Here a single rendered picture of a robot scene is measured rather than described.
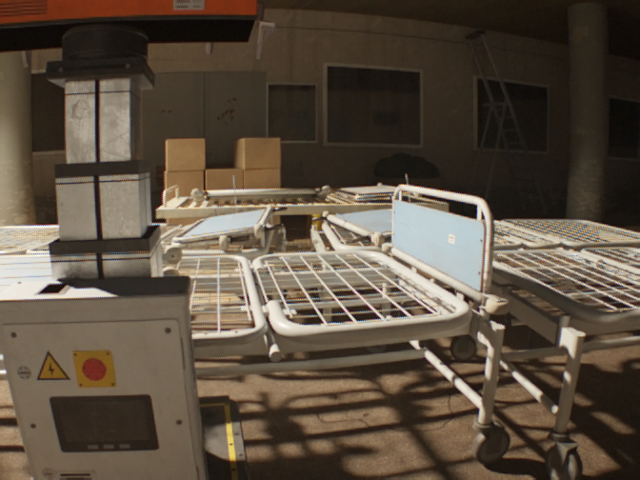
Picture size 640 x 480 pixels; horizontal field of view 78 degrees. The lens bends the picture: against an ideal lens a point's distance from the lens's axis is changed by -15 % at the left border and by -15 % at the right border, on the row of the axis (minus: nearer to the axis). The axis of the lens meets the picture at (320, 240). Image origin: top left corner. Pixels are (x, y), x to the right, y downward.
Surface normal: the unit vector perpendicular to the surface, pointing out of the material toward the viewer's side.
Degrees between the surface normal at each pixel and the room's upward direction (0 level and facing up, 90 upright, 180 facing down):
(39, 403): 90
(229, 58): 90
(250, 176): 90
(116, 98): 90
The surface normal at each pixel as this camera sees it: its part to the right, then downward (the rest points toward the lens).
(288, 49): 0.21, 0.17
